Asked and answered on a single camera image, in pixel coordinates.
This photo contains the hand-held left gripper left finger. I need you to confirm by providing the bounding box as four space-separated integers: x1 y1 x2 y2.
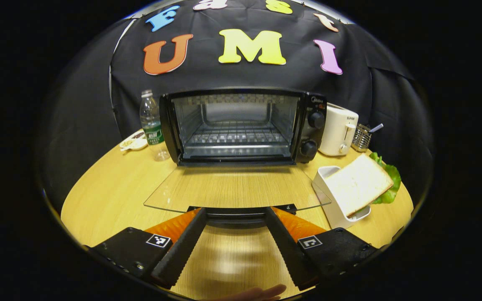
83 207 208 290

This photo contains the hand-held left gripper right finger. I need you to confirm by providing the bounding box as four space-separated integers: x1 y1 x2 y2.
265 206 380 291

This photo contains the bread and lettuce sandwich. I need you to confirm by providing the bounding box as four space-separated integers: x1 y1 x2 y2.
324 151 402 218

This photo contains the black electric oven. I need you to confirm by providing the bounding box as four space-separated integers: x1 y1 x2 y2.
144 87 332 228

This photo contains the white plastic tray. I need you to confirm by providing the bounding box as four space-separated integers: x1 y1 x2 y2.
312 166 372 230

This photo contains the small white snack dish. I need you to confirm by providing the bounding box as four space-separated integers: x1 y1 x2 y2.
119 129 149 152

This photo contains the clear plastic water bottle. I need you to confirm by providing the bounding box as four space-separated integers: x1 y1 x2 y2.
140 89 170 162

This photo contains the white toaster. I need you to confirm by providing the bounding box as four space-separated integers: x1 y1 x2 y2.
318 103 359 157

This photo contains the wire mesh cutlery holder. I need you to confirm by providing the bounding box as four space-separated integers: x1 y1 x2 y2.
352 124 372 152

